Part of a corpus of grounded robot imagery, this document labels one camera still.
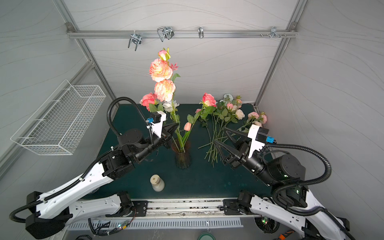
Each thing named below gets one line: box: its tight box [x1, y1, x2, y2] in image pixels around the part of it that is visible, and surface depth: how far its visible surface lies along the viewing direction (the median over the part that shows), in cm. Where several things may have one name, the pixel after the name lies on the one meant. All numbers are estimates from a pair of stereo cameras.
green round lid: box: [197, 232, 217, 240], surface depth 60 cm
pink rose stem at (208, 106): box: [184, 92, 217, 152], surface depth 72 cm
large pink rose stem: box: [139, 92, 164, 113], surface depth 67 cm
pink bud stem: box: [182, 122, 192, 153], surface depth 74 cm
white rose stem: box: [162, 100, 180, 123], surface depth 69 cm
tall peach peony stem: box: [149, 47, 185, 152], surface depth 45 cm
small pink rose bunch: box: [195, 92, 267, 168], surface depth 109 cm
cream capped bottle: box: [150, 174, 165, 192], surface depth 75 cm
